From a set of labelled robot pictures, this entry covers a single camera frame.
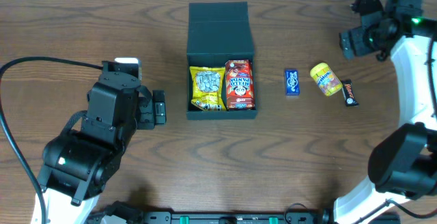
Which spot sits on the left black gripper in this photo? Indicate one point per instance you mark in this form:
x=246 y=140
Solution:
x=158 y=107

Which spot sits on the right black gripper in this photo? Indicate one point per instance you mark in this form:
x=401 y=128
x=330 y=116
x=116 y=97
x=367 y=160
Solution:
x=349 y=44

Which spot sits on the yellow Hacks candy bag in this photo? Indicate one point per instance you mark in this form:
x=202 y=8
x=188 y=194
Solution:
x=207 y=88

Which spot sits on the red Hello Panda box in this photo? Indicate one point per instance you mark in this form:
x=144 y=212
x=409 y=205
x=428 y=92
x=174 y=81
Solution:
x=240 y=91

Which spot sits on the black gift box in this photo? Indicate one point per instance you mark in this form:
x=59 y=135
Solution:
x=217 y=33

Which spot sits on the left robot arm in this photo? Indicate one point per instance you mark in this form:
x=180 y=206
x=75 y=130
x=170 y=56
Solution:
x=88 y=151

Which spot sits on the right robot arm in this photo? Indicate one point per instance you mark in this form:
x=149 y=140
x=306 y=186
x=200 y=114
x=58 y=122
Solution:
x=402 y=168

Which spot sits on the black Mars chocolate bar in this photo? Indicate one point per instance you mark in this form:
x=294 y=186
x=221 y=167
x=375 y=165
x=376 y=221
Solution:
x=348 y=94

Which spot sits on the yellow Mentos gum bottle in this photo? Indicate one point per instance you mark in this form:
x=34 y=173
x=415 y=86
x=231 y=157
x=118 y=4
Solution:
x=325 y=79

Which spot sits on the blue Eclipse mint tin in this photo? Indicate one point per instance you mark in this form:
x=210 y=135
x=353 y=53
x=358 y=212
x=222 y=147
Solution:
x=292 y=85

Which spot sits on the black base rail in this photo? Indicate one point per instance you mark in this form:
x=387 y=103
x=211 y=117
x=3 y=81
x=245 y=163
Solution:
x=121 y=213

